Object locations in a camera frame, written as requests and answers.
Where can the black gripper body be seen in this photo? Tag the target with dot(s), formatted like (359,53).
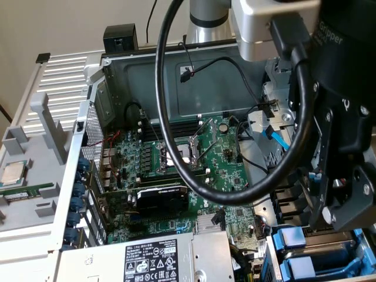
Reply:
(352,73)

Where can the hard disk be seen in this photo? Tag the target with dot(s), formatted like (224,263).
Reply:
(323,251)

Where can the empty blue disk carrier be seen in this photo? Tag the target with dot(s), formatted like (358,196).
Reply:
(299,265)

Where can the grey metal disk bay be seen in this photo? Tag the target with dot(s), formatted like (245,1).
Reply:
(273,260)

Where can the silver optical drive cage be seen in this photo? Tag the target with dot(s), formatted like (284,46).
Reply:
(279,88)

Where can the green motherboard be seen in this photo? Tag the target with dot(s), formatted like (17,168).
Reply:
(223,176)

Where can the round coin battery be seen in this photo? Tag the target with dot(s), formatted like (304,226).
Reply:
(224,127)

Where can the metal socket cover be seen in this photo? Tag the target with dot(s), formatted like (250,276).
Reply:
(214,130)

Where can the silver chipset heatsink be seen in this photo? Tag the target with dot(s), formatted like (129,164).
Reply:
(204,224)

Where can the CPU socket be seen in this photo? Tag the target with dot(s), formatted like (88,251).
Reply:
(192,149)

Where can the black RAM slot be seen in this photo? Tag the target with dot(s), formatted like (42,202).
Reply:
(158,174)
(188,130)
(188,126)
(188,122)
(188,134)

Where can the grey power supply unit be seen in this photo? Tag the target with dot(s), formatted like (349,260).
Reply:
(205,255)

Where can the black graphics card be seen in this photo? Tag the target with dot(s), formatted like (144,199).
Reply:
(164,202)

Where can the green RAM stick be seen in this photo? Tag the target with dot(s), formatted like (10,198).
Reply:
(26,191)
(158,179)

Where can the thin metal locking lever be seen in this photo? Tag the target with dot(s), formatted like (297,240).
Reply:
(152,131)

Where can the open PC case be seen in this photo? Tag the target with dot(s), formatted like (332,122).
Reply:
(147,88)

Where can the black plastic block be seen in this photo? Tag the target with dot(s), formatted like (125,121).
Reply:
(120,38)

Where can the blue slot latch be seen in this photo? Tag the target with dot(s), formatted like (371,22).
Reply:
(79,189)
(77,204)
(78,177)
(73,219)
(71,234)
(83,163)

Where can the grey parts rack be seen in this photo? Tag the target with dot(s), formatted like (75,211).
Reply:
(41,173)

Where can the silver CPU chip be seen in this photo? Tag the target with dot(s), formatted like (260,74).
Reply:
(11,173)

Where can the black ribbed plastic bracket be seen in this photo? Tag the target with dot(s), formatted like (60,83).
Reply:
(288,205)

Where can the light grey latch bracket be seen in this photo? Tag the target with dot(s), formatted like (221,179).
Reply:
(255,122)

